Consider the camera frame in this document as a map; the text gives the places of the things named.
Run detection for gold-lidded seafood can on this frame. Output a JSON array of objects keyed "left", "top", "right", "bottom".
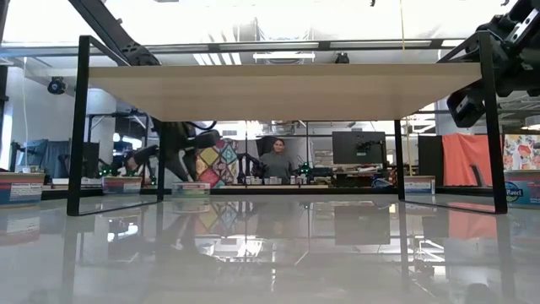
[
  {"left": 102, "top": 176, "right": 143, "bottom": 195},
  {"left": 0, "top": 171, "right": 46, "bottom": 207},
  {"left": 404, "top": 175, "right": 436, "bottom": 195}
]

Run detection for person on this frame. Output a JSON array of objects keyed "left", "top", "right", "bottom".
[{"left": 258, "top": 138, "right": 296, "bottom": 185}]

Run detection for black computer monitor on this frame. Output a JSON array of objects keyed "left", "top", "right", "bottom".
[{"left": 331, "top": 130, "right": 387, "bottom": 166}]

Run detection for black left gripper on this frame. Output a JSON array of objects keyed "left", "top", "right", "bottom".
[{"left": 165, "top": 120, "right": 222, "bottom": 184}]

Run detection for silver-lidded tuna can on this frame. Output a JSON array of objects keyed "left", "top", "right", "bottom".
[
  {"left": 503, "top": 169, "right": 540, "bottom": 208},
  {"left": 171, "top": 182, "right": 212, "bottom": 198}
]

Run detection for wooden background table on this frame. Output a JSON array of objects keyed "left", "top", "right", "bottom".
[{"left": 210, "top": 182, "right": 330, "bottom": 190}]

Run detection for blue-grey cloth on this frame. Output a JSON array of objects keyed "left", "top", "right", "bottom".
[{"left": 16, "top": 138, "right": 72, "bottom": 178}]

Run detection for white ceiling light fixture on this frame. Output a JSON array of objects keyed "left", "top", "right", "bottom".
[{"left": 252, "top": 51, "right": 316, "bottom": 64}]

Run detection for orange cloth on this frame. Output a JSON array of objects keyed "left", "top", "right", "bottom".
[{"left": 441, "top": 133, "right": 505, "bottom": 187}]

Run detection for colourful patchwork quilt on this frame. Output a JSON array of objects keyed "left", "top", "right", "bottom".
[{"left": 195, "top": 138, "right": 240, "bottom": 187}]

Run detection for black cabinet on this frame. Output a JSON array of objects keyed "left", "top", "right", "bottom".
[{"left": 418, "top": 134, "right": 445, "bottom": 187}]

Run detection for wooden shelf black metal frame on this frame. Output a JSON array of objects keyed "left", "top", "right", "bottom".
[{"left": 66, "top": 31, "right": 509, "bottom": 217}]

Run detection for floral patterned cloth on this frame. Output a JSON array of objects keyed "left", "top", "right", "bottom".
[{"left": 502, "top": 133, "right": 540, "bottom": 172}]

